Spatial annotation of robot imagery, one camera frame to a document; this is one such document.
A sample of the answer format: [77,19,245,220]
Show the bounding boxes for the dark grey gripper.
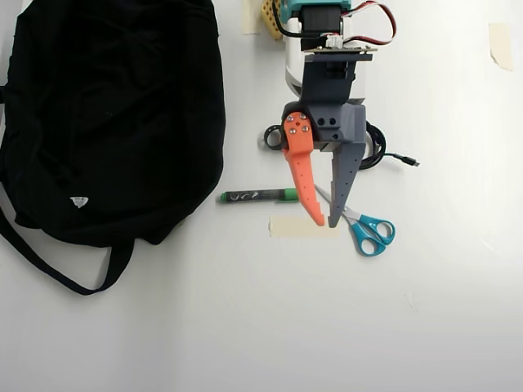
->
[280,52,374,229]

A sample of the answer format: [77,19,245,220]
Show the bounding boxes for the green cap black marker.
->
[216,187,302,206]

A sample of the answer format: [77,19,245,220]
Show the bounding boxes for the yellow perforated robot base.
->
[259,0,284,42]

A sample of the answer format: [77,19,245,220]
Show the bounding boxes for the black fabric bag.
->
[0,0,228,296]

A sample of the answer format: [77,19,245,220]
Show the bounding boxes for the long beige masking tape strip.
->
[268,215,342,240]

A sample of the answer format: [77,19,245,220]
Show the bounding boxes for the black coiled USB cable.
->
[358,120,422,171]

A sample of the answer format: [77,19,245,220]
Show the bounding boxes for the blue handled scissors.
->
[313,184,396,257]

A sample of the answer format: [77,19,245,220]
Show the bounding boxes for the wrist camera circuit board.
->
[301,45,375,56]

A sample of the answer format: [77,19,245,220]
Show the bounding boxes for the red and white servo cable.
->
[342,0,400,47]

